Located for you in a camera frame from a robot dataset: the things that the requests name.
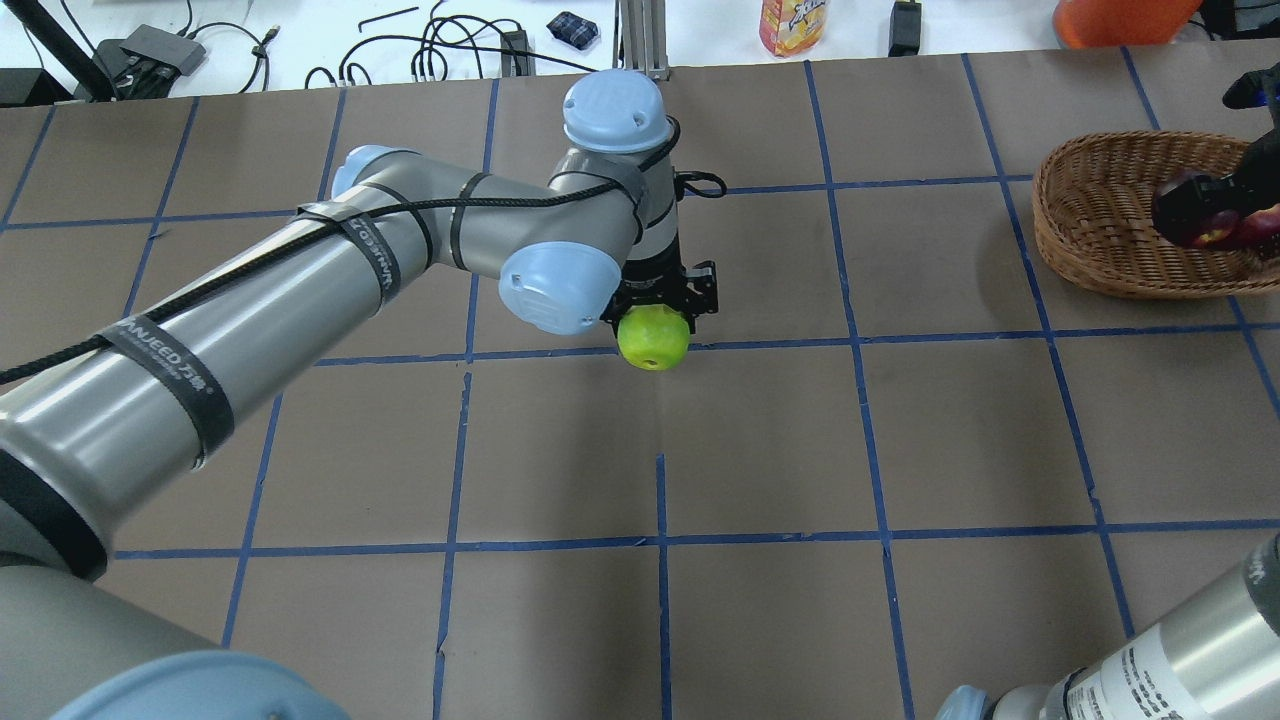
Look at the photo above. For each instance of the black power adapter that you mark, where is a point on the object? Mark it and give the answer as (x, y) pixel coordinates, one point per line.
(906, 23)

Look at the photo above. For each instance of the black allen key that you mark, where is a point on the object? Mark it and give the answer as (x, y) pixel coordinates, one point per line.
(366, 23)

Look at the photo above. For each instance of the red yellow apple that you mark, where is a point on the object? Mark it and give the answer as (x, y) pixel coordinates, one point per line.
(1259, 232)

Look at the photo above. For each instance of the aluminium frame post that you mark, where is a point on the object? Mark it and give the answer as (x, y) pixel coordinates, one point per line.
(640, 38)

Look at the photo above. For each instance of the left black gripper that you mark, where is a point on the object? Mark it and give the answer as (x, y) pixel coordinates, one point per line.
(655, 278)

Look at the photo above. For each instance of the dark blue computer mouse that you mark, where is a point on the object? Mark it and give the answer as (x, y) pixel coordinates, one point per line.
(573, 30)

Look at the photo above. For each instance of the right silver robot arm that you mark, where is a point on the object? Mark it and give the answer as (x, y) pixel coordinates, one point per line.
(1164, 215)

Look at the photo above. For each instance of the grey usb hub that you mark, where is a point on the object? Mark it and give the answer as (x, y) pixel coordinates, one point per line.
(147, 63)

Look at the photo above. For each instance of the yellow juice bottle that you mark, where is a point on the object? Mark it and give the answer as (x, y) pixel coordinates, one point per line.
(789, 28)

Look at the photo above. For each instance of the woven wicker basket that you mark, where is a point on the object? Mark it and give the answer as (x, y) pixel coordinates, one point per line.
(1092, 210)

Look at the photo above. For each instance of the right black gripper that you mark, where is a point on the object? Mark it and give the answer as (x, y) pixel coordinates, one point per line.
(1185, 208)

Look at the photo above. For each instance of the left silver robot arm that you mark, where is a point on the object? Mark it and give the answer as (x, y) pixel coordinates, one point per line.
(92, 432)

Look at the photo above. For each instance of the black monitor stand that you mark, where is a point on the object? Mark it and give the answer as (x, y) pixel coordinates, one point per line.
(49, 34)

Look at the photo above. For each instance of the orange cylinder container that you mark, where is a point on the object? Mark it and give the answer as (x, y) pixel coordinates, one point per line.
(1080, 24)

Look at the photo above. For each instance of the green apple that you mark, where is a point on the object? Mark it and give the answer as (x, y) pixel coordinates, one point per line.
(653, 337)

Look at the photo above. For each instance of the dark red apple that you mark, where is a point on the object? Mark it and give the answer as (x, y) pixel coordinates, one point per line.
(1215, 232)

